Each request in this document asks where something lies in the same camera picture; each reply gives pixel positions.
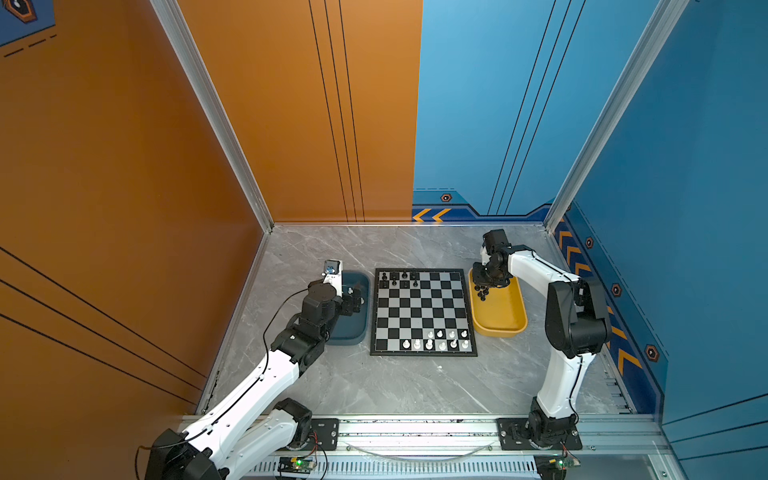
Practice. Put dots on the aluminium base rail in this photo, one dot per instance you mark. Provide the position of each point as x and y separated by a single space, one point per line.
455 434

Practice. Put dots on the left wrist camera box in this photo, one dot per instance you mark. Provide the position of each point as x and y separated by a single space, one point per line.
332 275

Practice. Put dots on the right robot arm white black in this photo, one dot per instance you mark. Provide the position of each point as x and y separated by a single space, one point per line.
576 326

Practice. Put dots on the green circuit board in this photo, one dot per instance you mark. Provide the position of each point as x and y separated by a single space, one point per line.
561 464
296 466

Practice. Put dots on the left green circuit board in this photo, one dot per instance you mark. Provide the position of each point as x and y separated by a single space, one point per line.
296 466

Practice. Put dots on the yellow plastic tray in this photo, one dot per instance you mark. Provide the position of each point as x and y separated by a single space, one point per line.
498 312

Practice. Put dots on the black and white chessboard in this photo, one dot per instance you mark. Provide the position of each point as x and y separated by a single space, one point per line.
422 312

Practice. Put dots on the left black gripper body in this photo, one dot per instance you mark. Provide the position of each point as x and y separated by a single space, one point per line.
350 304

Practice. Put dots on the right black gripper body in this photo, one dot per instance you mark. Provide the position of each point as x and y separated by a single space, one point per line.
487 277

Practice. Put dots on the right green circuit board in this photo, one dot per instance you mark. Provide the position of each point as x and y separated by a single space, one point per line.
561 464

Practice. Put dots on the teal plastic tray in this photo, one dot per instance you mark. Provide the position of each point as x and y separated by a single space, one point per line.
351 330

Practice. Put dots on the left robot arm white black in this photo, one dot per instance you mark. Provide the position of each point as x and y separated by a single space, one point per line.
252 422

